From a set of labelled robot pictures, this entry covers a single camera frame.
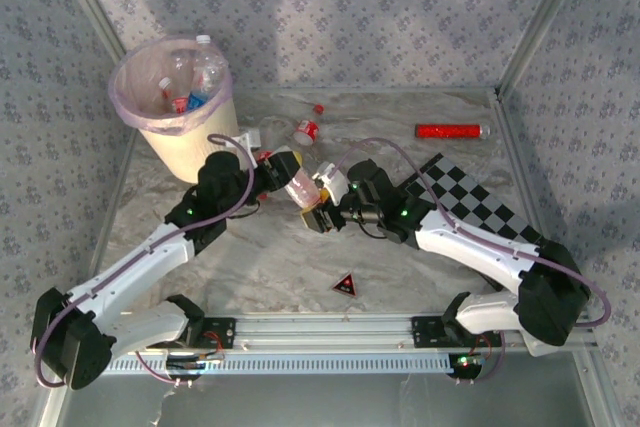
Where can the long clear pale-label bottle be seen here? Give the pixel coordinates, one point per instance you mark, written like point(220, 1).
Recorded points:
point(302, 189)

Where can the white-cap red-label clear bottle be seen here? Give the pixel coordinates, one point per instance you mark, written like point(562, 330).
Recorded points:
point(210, 62)

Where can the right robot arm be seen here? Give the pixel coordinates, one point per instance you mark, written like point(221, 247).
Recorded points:
point(475, 247)

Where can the white ribbed plastic bin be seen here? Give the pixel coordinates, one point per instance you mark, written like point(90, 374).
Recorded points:
point(175, 152)

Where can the pink bin liner bag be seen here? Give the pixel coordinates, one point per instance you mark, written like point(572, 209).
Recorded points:
point(120, 97)

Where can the red black triangle sign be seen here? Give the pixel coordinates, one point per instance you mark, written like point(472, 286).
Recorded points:
point(346, 287)

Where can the black grey checkerboard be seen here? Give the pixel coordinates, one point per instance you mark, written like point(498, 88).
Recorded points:
point(475, 197)

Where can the red glitter tube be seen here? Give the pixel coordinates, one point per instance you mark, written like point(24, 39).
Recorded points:
point(445, 131)

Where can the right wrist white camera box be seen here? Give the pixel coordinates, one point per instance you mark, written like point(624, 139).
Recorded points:
point(332, 179)

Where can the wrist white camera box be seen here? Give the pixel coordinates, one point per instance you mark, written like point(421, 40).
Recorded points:
point(332, 179)
point(250, 138)

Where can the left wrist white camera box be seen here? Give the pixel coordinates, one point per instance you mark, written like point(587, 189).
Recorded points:
point(250, 138)

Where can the aluminium table edge rail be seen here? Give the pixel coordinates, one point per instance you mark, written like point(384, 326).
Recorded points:
point(113, 207)
point(515, 147)

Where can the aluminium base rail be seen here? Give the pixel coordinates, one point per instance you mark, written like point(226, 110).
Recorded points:
point(325, 332)

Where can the clear acrylic bracket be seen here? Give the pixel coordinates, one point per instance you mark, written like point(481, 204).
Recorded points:
point(542, 347)

